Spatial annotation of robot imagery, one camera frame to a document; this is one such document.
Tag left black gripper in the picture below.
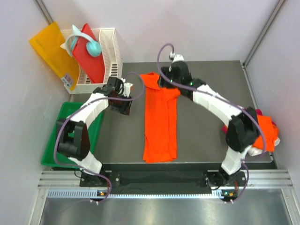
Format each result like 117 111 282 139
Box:
111 92 133 116

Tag orange t shirt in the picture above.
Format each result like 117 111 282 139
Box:
141 73 180 163
257 115 279 152

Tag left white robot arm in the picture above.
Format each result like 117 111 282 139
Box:
56 77 133 186

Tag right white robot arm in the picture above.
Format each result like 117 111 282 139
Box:
158 61 260 186

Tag red folder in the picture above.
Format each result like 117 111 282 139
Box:
73 23 105 83

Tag teal cat ear headphones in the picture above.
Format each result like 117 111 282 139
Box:
60 25 102 58

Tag white file organizer basket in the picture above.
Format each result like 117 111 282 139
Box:
64 28 122 94

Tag green plastic tray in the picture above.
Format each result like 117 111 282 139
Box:
41 102 104 169

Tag yellow folder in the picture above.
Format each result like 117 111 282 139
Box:
29 22 80 91

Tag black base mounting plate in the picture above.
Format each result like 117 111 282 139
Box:
79 163 247 194

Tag folded orange t shirt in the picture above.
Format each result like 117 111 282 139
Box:
257 115 279 152

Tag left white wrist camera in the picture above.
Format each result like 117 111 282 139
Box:
122 82 133 97

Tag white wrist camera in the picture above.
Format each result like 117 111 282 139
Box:
169 52 184 63
122 82 133 97

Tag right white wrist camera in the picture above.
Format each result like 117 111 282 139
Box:
169 52 184 63

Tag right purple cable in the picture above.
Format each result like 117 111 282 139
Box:
156 43 267 204

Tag purple cable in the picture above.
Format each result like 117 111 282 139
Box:
156 43 267 204
53 72 145 203

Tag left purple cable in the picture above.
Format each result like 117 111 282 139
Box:
53 72 145 203

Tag white slotted cable duct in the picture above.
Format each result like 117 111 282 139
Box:
47 189 234 200

